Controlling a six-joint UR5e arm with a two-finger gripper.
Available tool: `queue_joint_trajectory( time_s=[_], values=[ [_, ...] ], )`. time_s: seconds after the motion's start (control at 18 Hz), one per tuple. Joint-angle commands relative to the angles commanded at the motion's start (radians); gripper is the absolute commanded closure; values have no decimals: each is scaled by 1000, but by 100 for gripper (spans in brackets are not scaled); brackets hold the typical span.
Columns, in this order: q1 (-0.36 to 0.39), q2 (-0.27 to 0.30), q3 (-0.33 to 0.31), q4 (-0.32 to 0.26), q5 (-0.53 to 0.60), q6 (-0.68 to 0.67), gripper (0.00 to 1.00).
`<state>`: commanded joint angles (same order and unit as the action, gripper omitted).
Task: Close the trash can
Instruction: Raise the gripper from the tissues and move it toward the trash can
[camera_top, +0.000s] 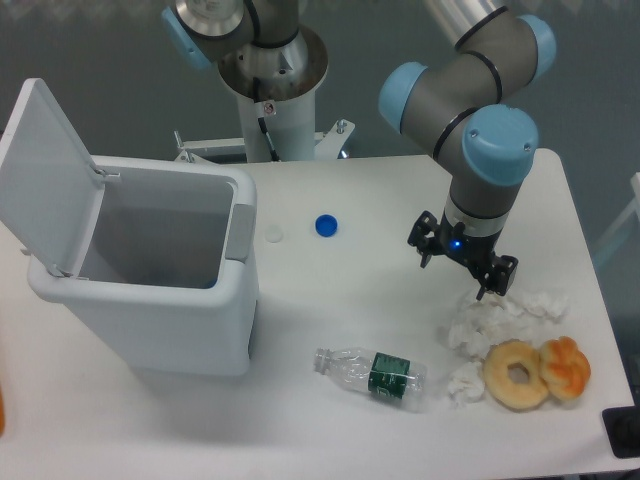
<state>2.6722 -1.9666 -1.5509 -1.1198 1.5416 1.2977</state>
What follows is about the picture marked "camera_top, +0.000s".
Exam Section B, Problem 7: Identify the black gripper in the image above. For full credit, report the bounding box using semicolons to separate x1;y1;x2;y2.
407;211;518;300

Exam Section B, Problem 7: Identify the white bottle cap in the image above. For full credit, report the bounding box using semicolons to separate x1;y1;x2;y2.
264;225;284;243

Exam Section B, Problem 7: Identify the plain ring donut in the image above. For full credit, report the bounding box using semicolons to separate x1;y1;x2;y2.
483;341;549;410

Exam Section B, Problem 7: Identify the black device at right edge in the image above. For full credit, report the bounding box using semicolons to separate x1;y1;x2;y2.
602;406;639;459

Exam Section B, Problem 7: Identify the small crumpled white tissue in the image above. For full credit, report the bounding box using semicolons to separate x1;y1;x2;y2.
447;361;485;408

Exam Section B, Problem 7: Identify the white trash can body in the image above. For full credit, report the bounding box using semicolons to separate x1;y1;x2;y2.
27;156;259;376

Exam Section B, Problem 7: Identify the orange object at left edge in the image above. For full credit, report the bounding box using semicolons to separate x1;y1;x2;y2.
0;349;7;438

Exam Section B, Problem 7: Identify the clear plastic bottle green label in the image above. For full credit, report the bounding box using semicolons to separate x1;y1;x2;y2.
313;347;427;413

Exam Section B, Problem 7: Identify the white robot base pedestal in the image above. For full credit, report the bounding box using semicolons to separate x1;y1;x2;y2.
218;25;328;163

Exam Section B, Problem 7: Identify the large crumpled white tissue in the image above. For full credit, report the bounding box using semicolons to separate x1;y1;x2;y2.
446;289;570;359

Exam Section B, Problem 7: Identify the blue bottle cap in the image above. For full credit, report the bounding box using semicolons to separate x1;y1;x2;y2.
314;214;339;238

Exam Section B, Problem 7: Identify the white frame at right edge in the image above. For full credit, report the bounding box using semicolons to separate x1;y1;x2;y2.
591;172;639;270

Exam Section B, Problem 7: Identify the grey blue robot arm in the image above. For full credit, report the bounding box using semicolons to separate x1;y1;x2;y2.
161;1;557;295

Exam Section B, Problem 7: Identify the white trash can lid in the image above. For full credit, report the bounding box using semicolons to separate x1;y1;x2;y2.
1;79;120;277

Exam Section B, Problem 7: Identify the orange glazed twisted bread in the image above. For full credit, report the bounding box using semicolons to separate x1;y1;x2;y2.
539;336;591;401

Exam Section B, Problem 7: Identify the white metal mounting bracket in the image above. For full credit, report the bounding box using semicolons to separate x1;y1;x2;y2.
173;119;356;164

